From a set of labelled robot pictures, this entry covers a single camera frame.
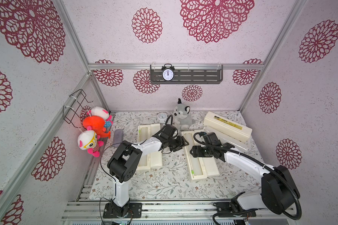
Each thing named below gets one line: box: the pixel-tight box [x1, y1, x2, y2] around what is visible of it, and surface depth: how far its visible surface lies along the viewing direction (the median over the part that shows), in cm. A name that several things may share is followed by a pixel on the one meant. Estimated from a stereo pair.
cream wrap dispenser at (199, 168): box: [181, 130, 221, 181], surface depth 83 cm
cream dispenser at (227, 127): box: [203, 111, 253, 143], surface depth 103 cm
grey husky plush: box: [173, 97, 193, 131], surface depth 99 cm
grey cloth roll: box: [113, 128, 124, 148], surface depth 105 cm
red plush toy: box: [82, 115, 111, 139], surface depth 92 cm
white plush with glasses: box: [77, 129, 105, 158], surface depth 82 cm
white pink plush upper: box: [88, 106, 114, 127], surface depth 97 cm
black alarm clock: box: [161, 63, 175, 82], surface depth 92 cm
